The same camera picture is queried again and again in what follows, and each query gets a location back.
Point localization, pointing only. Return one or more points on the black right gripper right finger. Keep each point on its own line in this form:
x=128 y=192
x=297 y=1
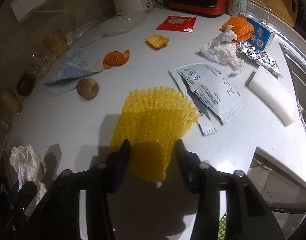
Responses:
x=198 y=176

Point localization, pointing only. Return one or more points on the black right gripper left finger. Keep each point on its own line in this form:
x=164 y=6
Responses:
x=107 y=176

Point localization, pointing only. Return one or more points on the yellow foam fruit net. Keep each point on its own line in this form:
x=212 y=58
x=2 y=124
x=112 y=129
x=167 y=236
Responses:
x=152 y=121

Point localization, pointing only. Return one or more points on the blue white cloth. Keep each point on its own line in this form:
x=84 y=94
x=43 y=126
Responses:
x=76 y=66

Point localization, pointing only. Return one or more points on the orange peel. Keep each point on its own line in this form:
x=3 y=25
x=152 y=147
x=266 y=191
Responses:
x=116 y=58

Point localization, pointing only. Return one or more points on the aluminium foil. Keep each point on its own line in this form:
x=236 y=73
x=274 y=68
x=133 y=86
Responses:
x=259 y=57

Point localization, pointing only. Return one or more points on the blue white milk carton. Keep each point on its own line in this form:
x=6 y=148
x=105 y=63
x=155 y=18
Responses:
x=262 y=37

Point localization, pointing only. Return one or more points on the steel kitchen sink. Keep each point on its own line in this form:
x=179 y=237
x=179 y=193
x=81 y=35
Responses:
x=297 y=70

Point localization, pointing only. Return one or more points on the small white sachet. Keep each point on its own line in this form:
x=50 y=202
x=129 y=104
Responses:
x=206 y=126

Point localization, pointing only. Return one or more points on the crumpled white tissue left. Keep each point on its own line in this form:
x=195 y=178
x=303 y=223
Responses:
x=26 y=162

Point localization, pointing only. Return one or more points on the crumpled white tissue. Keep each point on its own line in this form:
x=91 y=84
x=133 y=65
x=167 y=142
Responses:
x=26 y=162
x=222 y=50

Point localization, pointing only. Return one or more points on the brown round nut shell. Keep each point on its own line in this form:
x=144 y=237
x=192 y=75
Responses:
x=87 y=88

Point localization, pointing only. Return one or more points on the white printed foil pouch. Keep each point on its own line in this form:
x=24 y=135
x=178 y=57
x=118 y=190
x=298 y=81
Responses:
x=212 y=89

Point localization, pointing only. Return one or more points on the white foam block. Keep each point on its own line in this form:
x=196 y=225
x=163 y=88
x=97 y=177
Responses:
x=273 y=94

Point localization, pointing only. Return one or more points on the amber glass pair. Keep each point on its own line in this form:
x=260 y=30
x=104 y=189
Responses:
x=10 y=106

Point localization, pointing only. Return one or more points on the amber glass jar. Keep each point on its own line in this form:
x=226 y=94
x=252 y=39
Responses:
x=43 y=63

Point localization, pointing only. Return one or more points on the amber ribbed glass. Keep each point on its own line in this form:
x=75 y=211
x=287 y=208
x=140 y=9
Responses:
x=57 y=42

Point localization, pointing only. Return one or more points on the clear plastic wrap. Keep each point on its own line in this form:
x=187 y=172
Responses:
x=123 y=23

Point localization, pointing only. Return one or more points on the orange foam fruit net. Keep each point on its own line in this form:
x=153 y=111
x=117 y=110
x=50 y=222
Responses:
x=242 y=28

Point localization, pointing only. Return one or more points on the red snack packet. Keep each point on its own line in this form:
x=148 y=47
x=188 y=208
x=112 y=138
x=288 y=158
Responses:
x=178 y=23

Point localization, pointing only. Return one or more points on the clear glass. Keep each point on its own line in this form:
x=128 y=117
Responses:
x=258 y=11

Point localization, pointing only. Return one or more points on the white paper cup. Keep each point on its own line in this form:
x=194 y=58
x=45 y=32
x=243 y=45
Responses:
x=236 y=7

